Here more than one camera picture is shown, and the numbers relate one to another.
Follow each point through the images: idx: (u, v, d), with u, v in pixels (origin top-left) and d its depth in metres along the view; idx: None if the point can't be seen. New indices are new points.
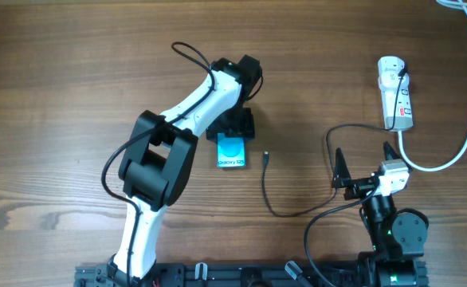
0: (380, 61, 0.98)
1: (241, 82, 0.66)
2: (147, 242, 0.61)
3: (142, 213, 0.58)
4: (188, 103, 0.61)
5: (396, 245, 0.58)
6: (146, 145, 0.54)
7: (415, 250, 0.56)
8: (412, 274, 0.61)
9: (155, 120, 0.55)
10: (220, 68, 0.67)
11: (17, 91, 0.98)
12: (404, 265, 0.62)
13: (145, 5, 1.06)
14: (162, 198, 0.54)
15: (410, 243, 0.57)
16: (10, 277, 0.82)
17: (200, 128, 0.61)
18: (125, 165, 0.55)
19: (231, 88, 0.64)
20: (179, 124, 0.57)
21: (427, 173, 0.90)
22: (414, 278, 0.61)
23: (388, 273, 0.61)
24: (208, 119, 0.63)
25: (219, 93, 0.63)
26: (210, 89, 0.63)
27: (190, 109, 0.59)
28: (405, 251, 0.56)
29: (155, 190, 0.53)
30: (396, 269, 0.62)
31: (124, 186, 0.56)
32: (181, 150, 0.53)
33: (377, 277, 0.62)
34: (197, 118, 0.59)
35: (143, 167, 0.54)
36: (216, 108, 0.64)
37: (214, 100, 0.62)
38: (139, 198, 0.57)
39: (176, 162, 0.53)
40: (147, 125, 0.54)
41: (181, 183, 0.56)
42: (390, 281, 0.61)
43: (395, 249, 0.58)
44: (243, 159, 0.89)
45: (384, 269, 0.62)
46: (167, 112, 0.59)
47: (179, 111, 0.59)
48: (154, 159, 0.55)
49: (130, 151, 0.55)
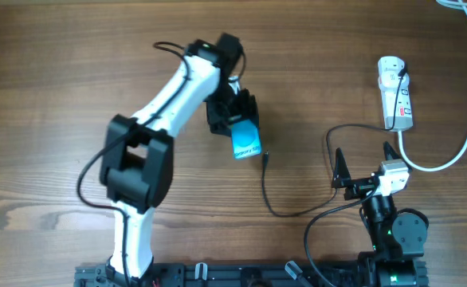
0: (379, 61, 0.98)
1: (220, 67, 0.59)
2: (141, 243, 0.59)
3: (129, 216, 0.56)
4: (160, 98, 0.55)
5: (396, 245, 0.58)
6: (121, 151, 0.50)
7: (416, 250, 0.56)
8: (412, 274, 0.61)
9: (126, 123, 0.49)
10: (195, 52, 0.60)
11: (17, 91, 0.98)
12: (404, 265, 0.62)
13: (145, 4, 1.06)
14: (147, 202, 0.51)
15: (411, 243, 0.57)
16: (10, 277, 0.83)
17: (177, 124, 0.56)
18: (103, 172, 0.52)
19: (209, 75, 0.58)
20: (152, 125, 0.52)
21: (426, 173, 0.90)
22: (414, 278, 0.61)
23: (388, 273, 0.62)
24: (186, 113, 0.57)
25: (195, 84, 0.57)
26: (185, 80, 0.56)
27: (164, 107, 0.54)
28: (405, 252, 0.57)
29: (139, 194, 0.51)
30: (396, 269, 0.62)
31: (107, 192, 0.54)
32: (156, 153, 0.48)
33: (377, 277, 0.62)
34: (171, 115, 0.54)
35: (123, 173, 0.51)
36: (194, 100, 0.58)
37: (190, 92, 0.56)
38: (124, 202, 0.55)
39: (155, 166, 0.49)
40: (118, 131, 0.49)
41: (165, 182, 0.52)
42: (390, 281, 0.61)
43: (395, 249, 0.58)
44: (258, 147, 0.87)
45: (384, 269, 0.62)
46: (139, 112, 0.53)
47: (152, 109, 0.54)
48: (132, 162, 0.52)
49: (106, 158, 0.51)
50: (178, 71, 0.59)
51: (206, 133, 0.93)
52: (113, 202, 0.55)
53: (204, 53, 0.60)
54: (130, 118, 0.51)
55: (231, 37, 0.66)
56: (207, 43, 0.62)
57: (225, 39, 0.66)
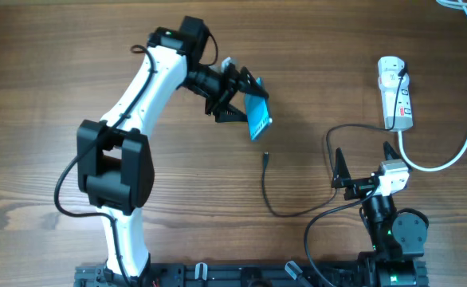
0: (380, 61, 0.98)
1: (185, 53, 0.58)
2: (133, 242, 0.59)
3: (116, 219, 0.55)
4: (127, 96, 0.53)
5: (396, 245, 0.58)
6: (95, 155, 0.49)
7: (416, 250, 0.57)
8: (412, 274, 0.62)
9: (96, 127, 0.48)
10: (158, 42, 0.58)
11: (17, 91, 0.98)
12: (405, 265, 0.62)
13: (146, 5, 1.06)
14: (131, 203, 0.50)
15: (411, 243, 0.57)
16: (10, 277, 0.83)
17: (149, 120, 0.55)
18: (81, 180, 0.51)
19: (174, 65, 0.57)
20: (123, 126, 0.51)
21: (427, 173, 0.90)
22: (414, 277, 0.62)
23: (388, 273, 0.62)
24: (155, 108, 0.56)
25: (162, 75, 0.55)
26: (150, 72, 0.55)
27: (133, 106, 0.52)
28: (405, 251, 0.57)
29: (121, 197, 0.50)
30: (396, 268, 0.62)
31: (90, 200, 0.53)
32: (131, 155, 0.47)
33: (377, 277, 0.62)
34: (142, 112, 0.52)
35: (102, 178, 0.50)
36: (163, 92, 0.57)
37: (158, 85, 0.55)
38: (109, 206, 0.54)
39: (131, 167, 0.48)
40: (88, 135, 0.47)
41: (146, 181, 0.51)
42: (390, 281, 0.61)
43: (395, 249, 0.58)
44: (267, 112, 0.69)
45: (384, 269, 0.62)
46: (107, 115, 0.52)
47: (120, 109, 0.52)
48: (109, 166, 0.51)
49: (81, 166, 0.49)
50: (143, 63, 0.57)
51: (207, 133, 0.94)
52: (99, 207, 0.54)
53: (169, 43, 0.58)
54: (99, 122, 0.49)
55: (194, 20, 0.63)
56: (169, 29, 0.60)
57: (187, 22, 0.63)
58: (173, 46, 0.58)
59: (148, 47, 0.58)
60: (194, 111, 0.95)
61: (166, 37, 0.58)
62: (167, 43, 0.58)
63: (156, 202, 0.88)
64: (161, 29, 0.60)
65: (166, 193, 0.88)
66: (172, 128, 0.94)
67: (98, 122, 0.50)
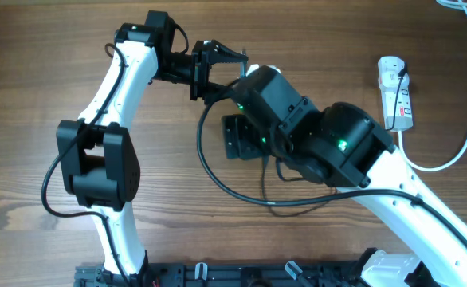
0: (380, 61, 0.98)
1: (155, 45, 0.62)
2: (128, 238, 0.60)
3: (107, 216, 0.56)
4: (103, 92, 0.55)
5: (260, 100, 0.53)
6: (78, 154, 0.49)
7: (272, 84, 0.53)
8: (358, 123, 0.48)
9: (74, 127, 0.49)
10: (125, 36, 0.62)
11: (16, 91, 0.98)
12: (340, 118, 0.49)
13: (147, 5, 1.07)
14: (118, 198, 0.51)
15: (265, 84, 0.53)
16: (10, 277, 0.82)
17: (127, 114, 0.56)
18: (68, 181, 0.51)
19: (144, 57, 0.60)
20: (101, 122, 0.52)
21: (428, 173, 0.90)
22: (363, 125, 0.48)
23: (335, 145, 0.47)
24: (133, 101, 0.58)
25: (135, 68, 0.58)
26: (121, 66, 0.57)
27: (108, 100, 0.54)
28: (264, 92, 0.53)
29: (107, 191, 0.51)
30: (338, 131, 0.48)
31: (79, 201, 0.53)
32: (112, 146, 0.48)
33: (323, 162, 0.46)
34: (118, 106, 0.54)
35: (88, 177, 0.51)
36: (138, 84, 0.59)
37: (130, 76, 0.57)
38: (100, 205, 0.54)
39: (115, 159, 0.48)
40: (67, 135, 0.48)
41: (132, 172, 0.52)
42: (342, 151, 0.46)
43: (269, 108, 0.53)
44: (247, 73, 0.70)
45: (326, 144, 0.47)
46: (84, 113, 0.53)
47: (96, 105, 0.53)
48: (93, 164, 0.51)
49: (66, 166, 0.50)
50: (113, 60, 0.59)
51: (206, 133, 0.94)
52: (88, 208, 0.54)
53: (136, 37, 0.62)
54: (76, 120, 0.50)
55: (158, 13, 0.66)
56: (134, 25, 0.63)
57: (151, 15, 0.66)
58: (140, 40, 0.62)
59: (117, 42, 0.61)
60: (194, 110, 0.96)
61: (132, 32, 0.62)
62: (136, 38, 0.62)
63: (156, 202, 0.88)
64: (126, 26, 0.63)
65: (166, 192, 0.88)
66: (172, 128, 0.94)
67: (76, 119, 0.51)
